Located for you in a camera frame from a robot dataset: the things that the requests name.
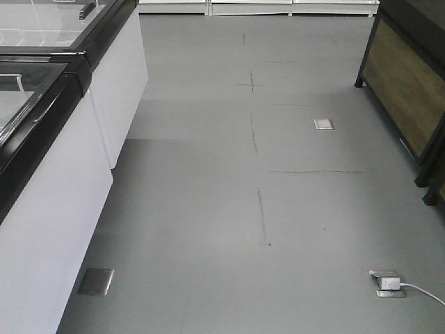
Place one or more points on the silver floor socket plate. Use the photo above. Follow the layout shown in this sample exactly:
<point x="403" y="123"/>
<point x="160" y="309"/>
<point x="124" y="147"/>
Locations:
<point x="323" y="124"/>

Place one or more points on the white base shelf unit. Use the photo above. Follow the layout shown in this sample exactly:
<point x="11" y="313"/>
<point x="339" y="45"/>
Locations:
<point x="259" y="7"/>

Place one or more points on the near white chest freezer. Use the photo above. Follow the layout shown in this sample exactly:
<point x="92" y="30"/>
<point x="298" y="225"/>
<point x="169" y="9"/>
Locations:
<point x="55" y="179"/>

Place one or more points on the white chest freezer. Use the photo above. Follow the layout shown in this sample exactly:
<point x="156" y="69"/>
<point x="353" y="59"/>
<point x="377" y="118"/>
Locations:
<point x="105" y="34"/>
<point x="55" y="179"/>

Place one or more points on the grey floor socket cover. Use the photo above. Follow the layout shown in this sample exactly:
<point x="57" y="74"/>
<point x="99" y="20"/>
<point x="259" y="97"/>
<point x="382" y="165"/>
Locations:
<point x="96" y="281"/>

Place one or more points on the far white chest freezer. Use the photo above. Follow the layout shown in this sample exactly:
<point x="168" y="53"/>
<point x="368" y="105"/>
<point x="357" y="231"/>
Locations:
<point x="105" y="34"/>

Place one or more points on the white power adapter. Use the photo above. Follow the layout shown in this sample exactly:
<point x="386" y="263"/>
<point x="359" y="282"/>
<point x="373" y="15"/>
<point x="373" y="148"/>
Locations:
<point x="389" y="283"/>

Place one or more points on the black wooden produce stand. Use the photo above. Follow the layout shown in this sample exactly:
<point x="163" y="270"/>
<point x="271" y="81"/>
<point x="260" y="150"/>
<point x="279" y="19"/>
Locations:
<point x="403" y="67"/>

